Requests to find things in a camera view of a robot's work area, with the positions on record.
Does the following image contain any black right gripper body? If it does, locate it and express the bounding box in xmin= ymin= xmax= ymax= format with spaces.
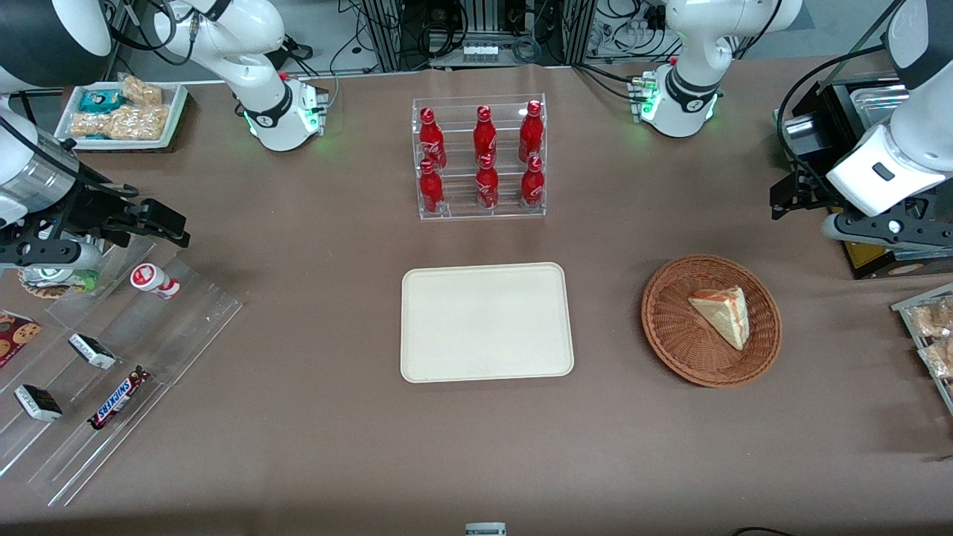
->
xmin=41 ymin=186 xmax=153 ymax=248

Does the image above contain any triangular sandwich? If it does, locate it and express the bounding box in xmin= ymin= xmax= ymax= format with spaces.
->
xmin=687 ymin=286 xmax=750 ymax=351

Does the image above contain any white rectangular snack tray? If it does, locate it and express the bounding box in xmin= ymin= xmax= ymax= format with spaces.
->
xmin=54 ymin=80 xmax=189 ymax=152

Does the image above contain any metal snack tray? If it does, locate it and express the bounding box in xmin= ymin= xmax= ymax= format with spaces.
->
xmin=890 ymin=282 xmax=953 ymax=415

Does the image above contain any brown wicker basket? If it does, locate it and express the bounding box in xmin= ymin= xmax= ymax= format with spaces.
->
xmin=641 ymin=255 xmax=783 ymax=388

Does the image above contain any beige plastic tray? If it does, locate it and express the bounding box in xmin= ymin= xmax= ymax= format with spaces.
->
xmin=401 ymin=262 xmax=575 ymax=383

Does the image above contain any white red-capped yoghurt bottle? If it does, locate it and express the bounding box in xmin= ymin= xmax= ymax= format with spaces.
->
xmin=130 ymin=263 xmax=182 ymax=301

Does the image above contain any black food warmer machine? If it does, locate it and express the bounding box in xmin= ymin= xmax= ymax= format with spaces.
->
xmin=773 ymin=73 xmax=953 ymax=281

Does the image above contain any green white cup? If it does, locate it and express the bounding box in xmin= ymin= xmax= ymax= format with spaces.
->
xmin=18 ymin=264 xmax=100 ymax=300

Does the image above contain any steel food pan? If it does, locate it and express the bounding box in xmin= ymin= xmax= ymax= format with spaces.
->
xmin=853 ymin=83 xmax=913 ymax=131

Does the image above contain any clear acrylic stepped shelf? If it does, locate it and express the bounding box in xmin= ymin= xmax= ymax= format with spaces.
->
xmin=0 ymin=237 xmax=246 ymax=508

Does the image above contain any large rice cracker packet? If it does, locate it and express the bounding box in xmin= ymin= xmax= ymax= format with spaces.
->
xmin=70 ymin=104 xmax=171 ymax=142

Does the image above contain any teal snack packet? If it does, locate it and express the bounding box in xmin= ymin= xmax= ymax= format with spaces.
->
xmin=79 ymin=89 xmax=124 ymax=115

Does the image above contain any small rice cracker packet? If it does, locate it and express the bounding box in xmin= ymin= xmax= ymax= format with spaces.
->
xmin=121 ymin=74 xmax=164 ymax=107

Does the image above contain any black white chocolate bar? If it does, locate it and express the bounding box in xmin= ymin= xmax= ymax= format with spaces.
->
xmin=68 ymin=333 xmax=118 ymax=371
xmin=13 ymin=383 xmax=64 ymax=424

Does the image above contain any red chocolate cookie pack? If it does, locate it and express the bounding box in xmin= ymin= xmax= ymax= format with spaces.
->
xmin=0 ymin=310 xmax=42 ymax=370

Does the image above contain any clear wrapped pastry packet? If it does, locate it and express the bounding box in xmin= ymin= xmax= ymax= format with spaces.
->
xmin=918 ymin=339 xmax=953 ymax=380
xmin=911 ymin=297 xmax=953 ymax=340

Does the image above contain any brown Snickers bar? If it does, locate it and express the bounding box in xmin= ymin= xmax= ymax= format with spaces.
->
xmin=87 ymin=365 xmax=152 ymax=432

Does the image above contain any red cola bottle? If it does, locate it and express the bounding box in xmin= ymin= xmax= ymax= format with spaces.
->
xmin=418 ymin=159 xmax=446 ymax=216
xmin=520 ymin=156 xmax=546 ymax=210
xmin=518 ymin=100 xmax=545 ymax=163
xmin=474 ymin=105 xmax=498 ymax=161
xmin=476 ymin=153 xmax=500 ymax=211
xmin=419 ymin=107 xmax=448 ymax=170

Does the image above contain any aluminium equipment rack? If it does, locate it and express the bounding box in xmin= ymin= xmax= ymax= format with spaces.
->
xmin=360 ymin=0 xmax=598 ymax=72

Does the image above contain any clear acrylic bottle rack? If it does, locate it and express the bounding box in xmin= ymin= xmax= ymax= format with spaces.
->
xmin=411 ymin=93 xmax=548 ymax=221

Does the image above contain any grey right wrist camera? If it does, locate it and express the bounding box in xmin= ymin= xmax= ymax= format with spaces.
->
xmin=0 ymin=223 xmax=105 ymax=273

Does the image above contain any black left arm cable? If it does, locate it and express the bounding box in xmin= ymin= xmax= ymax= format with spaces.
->
xmin=776 ymin=45 xmax=903 ymax=191

